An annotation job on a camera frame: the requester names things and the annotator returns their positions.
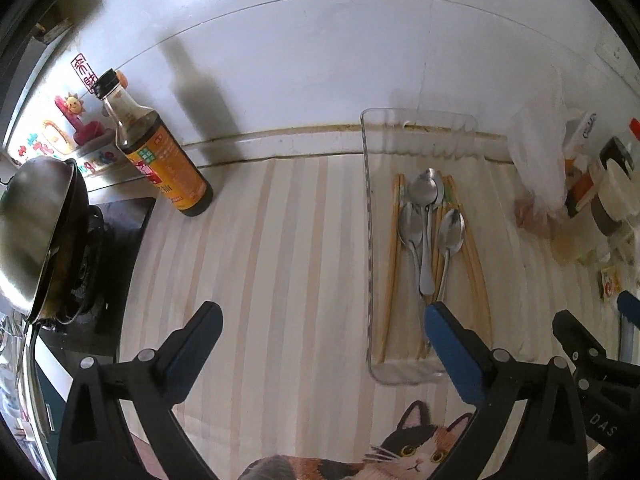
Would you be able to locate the steel wok with lid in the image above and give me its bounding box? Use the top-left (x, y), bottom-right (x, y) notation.
top-left (1, 156), bottom-right (89, 323)

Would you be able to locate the white plastic bag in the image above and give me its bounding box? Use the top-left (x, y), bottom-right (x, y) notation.
top-left (506, 65), bottom-right (580, 217)

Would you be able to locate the soy sauce bottle orange label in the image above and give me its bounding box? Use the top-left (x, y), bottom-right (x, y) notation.
top-left (93, 70), bottom-right (214, 217)

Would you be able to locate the white lid oil dispenser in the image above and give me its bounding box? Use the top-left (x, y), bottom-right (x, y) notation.
top-left (590, 159), bottom-right (639, 237)

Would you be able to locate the steel spoon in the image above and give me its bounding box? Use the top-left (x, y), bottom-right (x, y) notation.
top-left (398, 203), bottom-right (422, 289)
top-left (409, 168), bottom-right (437, 296)
top-left (436, 208), bottom-right (465, 302)
top-left (431, 168), bottom-right (445, 210)

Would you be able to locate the small printed card box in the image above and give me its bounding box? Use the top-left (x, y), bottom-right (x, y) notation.
top-left (599, 266), bottom-right (622, 302)

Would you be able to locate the red cap sauce bottle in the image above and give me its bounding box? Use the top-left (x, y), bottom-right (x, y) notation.
top-left (599, 118), bottom-right (640, 176)

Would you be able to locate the dark teal cabinet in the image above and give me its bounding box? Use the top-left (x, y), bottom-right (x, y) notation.
top-left (35, 341), bottom-right (73, 466)

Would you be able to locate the cat print table mat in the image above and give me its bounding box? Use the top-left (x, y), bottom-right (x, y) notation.
top-left (119, 154), bottom-right (618, 479)

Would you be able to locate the black range hood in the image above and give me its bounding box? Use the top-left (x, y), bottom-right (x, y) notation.
top-left (0, 0), bottom-right (101, 111)

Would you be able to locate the colourful toy box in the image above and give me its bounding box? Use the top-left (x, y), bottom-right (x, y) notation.
top-left (6, 52), bottom-right (126, 177)

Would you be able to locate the black gas stove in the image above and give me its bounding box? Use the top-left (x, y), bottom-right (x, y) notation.
top-left (28, 197), bottom-right (155, 370)

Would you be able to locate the clear plastic utensil tray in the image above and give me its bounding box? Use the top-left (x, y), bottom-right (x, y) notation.
top-left (360, 107), bottom-right (509, 386)

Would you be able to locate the plastic cup container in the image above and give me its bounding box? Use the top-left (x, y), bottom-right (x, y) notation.
top-left (551, 194), bottom-right (620, 264)

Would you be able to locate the white wall socket left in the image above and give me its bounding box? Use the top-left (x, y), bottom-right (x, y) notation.
top-left (596, 28), bottom-right (637, 79)

